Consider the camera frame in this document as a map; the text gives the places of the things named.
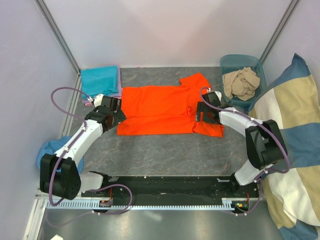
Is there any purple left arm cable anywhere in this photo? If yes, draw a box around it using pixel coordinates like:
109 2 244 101
48 86 96 207

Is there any aluminium frame post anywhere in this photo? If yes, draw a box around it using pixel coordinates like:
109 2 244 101
259 0 300 64
34 0 81 76

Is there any orange t-shirt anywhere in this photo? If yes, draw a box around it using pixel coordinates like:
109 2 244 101
117 73 224 138

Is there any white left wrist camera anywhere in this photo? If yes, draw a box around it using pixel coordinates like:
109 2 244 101
93 94 104 107

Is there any left aluminium frame post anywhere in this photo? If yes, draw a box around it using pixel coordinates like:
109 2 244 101
34 0 81 76

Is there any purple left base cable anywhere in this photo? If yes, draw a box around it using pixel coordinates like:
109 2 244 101
44 184 135 228

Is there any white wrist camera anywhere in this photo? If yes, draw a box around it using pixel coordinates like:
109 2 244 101
93 94 104 107
214 91 222 102

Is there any teal plastic bin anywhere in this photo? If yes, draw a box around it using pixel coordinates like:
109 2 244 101
219 54 267 109

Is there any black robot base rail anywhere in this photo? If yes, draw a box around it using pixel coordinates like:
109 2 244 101
81 171 262 207

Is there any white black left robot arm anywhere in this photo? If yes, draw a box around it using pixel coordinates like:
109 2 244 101
39 94 126 200

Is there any folded purple t-shirt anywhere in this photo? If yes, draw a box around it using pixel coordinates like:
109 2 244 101
109 65 123 99

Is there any crumpled blue cloth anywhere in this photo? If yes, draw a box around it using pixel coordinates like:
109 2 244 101
36 136 71 169

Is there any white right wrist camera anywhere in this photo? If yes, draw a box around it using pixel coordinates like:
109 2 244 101
214 91 222 102

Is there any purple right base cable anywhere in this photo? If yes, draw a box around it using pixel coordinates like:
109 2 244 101
222 184 263 218

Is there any blue beige checkered pillow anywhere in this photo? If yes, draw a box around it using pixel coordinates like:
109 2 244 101
249 54 320 240

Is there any folded pink t-shirt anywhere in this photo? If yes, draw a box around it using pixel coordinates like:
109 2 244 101
81 98 94 106

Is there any crumpled beige t-shirt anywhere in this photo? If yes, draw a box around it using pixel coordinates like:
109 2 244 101
222 67 261 101

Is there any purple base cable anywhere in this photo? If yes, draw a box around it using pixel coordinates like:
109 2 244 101
222 184 263 218
44 184 135 228

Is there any folded turquoise t-shirt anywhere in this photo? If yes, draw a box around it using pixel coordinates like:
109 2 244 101
80 65 119 98

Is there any right aluminium frame post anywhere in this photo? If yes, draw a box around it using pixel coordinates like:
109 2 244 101
259 0 300 64

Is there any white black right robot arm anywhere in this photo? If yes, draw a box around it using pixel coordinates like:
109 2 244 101
195 87 290 197

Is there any grey slotted cable duct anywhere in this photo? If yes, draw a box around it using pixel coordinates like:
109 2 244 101
45 198 245 211

